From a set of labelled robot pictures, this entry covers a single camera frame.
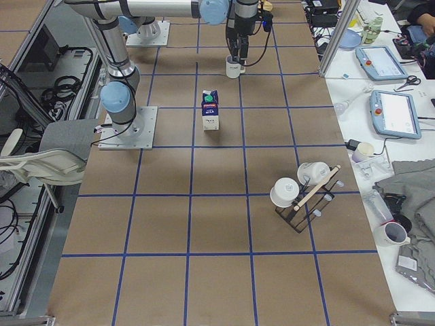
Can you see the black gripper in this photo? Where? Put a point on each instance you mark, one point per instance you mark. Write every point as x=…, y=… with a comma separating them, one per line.
x=242, y=24

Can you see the white ribbed mug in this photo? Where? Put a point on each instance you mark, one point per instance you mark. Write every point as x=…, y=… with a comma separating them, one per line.
x=233, y=69

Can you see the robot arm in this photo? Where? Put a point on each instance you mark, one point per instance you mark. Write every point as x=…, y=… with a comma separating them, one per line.
x=118, y=96
x=244, y=8

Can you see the blue white milk carton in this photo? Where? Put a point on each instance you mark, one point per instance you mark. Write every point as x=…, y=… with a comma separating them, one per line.
x=210, y=111

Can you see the white cup on rack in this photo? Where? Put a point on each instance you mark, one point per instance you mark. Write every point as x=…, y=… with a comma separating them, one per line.
x=311, y=173
x=284, y=192

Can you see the teach pendant far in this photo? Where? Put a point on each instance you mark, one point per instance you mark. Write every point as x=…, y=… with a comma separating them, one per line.
x=380, y=64

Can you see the teach pendant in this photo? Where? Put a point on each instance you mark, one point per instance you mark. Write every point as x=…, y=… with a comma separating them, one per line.
x=380, y=64
x=394, y=114

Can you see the teach pendant near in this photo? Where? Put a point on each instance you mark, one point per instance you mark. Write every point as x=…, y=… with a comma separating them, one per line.
x=394, y=114

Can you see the black scissors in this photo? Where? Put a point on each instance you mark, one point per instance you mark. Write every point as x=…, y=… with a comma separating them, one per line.
x=412, y=80

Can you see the grey office chair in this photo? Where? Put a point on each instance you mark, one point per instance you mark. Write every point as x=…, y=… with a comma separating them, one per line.
x=61, y=159

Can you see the grey cloth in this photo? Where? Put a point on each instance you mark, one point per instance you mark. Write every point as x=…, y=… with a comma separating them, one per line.
x=415, y=182

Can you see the white red mug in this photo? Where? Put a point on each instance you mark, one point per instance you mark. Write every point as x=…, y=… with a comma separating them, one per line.
x=390, y=233

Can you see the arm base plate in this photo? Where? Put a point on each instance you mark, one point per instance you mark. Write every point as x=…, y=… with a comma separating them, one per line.
x=154, y=34
x=140, y=135

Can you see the aluminium frame post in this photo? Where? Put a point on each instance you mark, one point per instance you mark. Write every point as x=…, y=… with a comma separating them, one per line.
x=348, y=12

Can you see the wooden rack handle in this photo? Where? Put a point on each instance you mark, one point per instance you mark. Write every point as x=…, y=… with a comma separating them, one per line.
x=316, y=188

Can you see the black wire cup rack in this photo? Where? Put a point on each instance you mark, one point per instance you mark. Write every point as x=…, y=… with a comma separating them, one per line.
x=301, y=219

